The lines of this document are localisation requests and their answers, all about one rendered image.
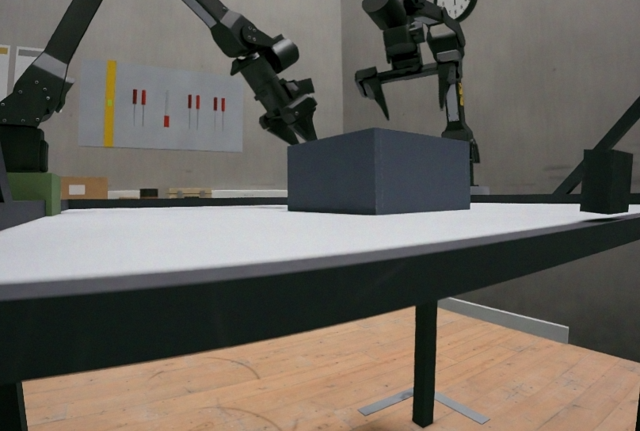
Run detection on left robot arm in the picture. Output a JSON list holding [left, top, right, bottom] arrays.
[[0, 0, 315, 173]]

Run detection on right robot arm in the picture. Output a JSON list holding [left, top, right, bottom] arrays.
[[361, 0, 480, 186]]

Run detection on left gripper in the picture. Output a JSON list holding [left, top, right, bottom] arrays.
[[254, 75, 317, 145]]

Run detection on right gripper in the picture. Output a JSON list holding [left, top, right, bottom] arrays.
[[354, 44, 463, 121]]

